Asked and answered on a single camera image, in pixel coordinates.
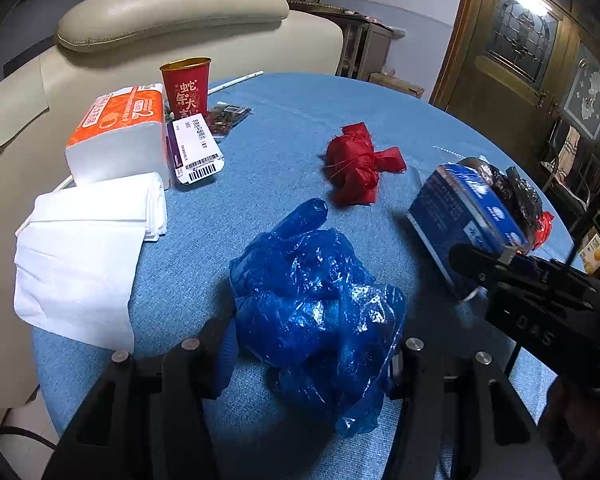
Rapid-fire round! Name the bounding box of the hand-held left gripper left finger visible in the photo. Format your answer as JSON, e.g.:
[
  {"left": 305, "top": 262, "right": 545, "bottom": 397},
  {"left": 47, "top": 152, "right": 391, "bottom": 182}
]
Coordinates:
[{"left": 42, "top": 309, "right": 237, "bottom": 480}]

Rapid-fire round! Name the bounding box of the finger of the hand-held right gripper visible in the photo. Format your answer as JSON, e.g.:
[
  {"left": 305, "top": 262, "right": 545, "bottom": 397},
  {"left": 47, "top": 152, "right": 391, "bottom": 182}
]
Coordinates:
[{"left": 449, "top": 242, "right": 536, "bottom": 292}]

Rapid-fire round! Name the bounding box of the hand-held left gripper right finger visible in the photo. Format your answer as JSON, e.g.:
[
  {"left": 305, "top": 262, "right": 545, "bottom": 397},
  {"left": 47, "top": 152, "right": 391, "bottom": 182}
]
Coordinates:
[{"left": 387, "top": 337, "right": 556, "bottom": 480}]

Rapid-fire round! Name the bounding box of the blue cardboard box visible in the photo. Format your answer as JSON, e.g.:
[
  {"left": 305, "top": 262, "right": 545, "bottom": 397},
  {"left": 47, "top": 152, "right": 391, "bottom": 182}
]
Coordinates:
[{"left": 406, "top": 162, "right": 528, "bottom": 302}]

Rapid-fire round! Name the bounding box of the shiny red plastic bag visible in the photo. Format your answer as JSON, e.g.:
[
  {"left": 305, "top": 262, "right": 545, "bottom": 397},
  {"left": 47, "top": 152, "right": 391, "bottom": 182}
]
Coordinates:
[{"left": 527, "top": 211, "right": 556, "bottom": 252}]

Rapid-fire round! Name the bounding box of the black plastic bag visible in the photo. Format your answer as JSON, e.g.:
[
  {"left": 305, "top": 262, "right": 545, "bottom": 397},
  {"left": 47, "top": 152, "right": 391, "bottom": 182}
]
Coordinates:
[{"left": 457, "top": 157, "right": 545, "bottom": 250}]

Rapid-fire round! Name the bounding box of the blue plastic bag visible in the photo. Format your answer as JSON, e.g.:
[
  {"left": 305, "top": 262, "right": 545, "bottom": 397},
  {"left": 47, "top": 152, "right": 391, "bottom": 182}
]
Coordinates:
[{"left": 229, "top": 198, "right": 407, "bottom": 437}]

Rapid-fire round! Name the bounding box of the knotted red plastic bag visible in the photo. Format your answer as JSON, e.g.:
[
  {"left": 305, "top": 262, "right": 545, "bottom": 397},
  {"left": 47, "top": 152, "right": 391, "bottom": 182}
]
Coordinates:
[{"left": 322, "top": 122, "right": 407, "bottom": 207}]

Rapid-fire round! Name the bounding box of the orange printed carton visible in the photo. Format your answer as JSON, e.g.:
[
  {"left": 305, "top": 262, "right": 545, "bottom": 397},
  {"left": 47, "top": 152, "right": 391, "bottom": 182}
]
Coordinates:
[{"left": 577, "top": 227, "right": 600, "bottom": 276}]

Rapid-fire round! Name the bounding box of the black chair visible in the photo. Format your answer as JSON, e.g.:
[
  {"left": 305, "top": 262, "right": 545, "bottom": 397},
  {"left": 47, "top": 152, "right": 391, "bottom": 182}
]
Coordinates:
[{"left": 539, "top": 119, "right": 593, "bottom": 201}]

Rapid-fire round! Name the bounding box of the white paper napkin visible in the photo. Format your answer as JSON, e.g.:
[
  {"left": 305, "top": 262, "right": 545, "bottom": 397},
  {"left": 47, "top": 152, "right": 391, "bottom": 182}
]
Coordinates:
[{"left": 14, "top": 220, "right": 147, "bottom": 353}]

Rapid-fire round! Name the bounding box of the folded white tissue stack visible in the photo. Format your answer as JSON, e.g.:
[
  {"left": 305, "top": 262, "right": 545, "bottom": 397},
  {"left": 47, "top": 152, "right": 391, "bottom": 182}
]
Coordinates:
[{"left": 15, "top": 172, "right": 168, "bottom": 243}]

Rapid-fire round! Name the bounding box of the wooden glass door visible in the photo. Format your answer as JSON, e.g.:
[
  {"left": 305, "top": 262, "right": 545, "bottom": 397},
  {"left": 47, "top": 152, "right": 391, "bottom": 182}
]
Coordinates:
[{"left": 430, "top": 0, "right": 600, "bottom": 161}]

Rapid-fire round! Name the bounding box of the purple white label card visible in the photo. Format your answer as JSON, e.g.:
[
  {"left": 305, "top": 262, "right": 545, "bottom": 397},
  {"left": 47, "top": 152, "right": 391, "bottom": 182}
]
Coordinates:
[{"left": 166, "top": 115, "right": 224, "bottom": 185}]

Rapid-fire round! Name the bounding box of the brown cardboard box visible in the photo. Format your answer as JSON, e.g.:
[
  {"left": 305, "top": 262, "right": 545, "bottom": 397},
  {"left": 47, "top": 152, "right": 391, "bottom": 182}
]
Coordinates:
[{"left": 369, "top": 72, "right": 425, "bottom": 99}]

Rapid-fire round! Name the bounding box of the orange tissue pack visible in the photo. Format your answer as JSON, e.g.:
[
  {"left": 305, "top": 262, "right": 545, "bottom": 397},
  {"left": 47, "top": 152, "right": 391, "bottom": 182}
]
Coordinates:
[{"left": 65, "top": 83, "right": 173, "bottom": 190}]

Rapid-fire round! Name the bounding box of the dark snack packet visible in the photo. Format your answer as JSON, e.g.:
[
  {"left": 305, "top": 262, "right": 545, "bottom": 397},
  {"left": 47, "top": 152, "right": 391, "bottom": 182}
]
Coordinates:
[{"left": 207, "top": 104, "right": 255, "bottom": 137}]

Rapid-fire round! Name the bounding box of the slatted wooden cabinet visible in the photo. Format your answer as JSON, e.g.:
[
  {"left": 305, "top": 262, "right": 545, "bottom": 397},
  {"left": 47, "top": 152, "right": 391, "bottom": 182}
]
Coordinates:
[{"left": 290, "top": 2, "right": 406, "bottom": 81}]

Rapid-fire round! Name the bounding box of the red paper cup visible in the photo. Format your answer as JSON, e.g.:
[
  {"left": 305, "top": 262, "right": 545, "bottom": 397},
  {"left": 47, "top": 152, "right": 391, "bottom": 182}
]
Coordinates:
[{"left": 160, "top": 57, "right": 213, "bottom": 123}]

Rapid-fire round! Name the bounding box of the white thin stick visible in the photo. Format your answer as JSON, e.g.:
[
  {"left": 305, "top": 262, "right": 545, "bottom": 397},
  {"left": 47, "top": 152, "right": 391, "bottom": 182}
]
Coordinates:
[{"left": 207, "top": 71, "right": 264, "bottom": 95}]

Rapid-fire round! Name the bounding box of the beige leather sofa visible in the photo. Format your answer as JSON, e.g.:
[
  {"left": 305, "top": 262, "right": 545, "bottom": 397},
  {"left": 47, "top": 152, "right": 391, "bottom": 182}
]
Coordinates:
[{"left": 0, "top": 0, "right": 344, "bottom": 411}]

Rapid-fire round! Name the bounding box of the black cable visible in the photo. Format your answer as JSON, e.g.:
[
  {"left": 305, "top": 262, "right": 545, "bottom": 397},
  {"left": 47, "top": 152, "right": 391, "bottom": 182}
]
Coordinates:
[{"left": 0, "top": 425, "right": 61, "bottom": 453}]

